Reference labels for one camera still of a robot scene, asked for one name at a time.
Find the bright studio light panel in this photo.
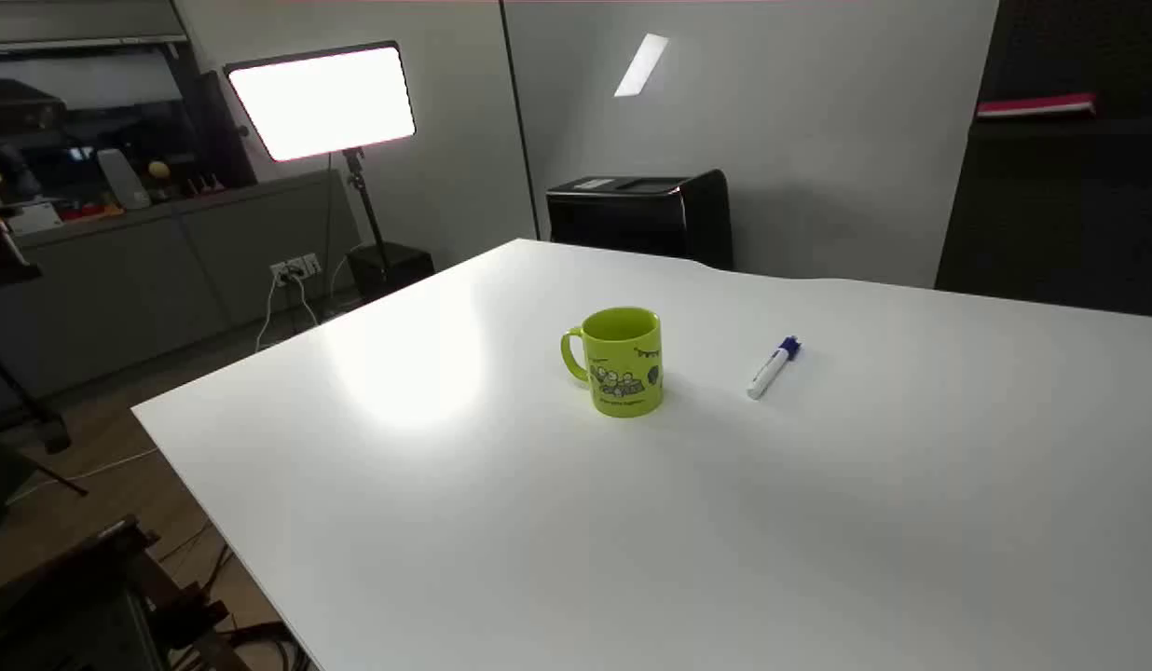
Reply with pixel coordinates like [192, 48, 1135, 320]
[220, 39, 423, 167]

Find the grey low counter cabinet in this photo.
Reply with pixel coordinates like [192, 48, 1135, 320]
[0, 163, 363, 422]

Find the white marker with blue cap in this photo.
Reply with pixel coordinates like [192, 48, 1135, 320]
[742, 332, 805, 403]

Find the black light stand pole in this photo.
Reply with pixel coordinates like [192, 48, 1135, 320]
[339, 145, 392, 254]

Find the lime green mug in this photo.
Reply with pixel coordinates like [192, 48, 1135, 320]
[554, 305, 669, 422]

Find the black computer case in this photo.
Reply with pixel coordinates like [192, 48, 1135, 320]
[543, 167, 737, 273]

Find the black equipment frame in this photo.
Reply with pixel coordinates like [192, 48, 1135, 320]
[0, 515, 316, 671]

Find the black light stand base box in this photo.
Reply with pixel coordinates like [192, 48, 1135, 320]
[347, 237, 436, 303]

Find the pink book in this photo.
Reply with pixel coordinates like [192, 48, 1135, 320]
[973, 88, 1104, 121]

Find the white wall power outlet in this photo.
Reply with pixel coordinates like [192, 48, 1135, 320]
[264, 248, 326, 283]

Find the black tripod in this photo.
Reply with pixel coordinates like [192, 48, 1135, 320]
[0, 182, 90, 498]

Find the dark tall cabinet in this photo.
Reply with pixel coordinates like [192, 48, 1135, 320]
[932, 0, 1152, 320]

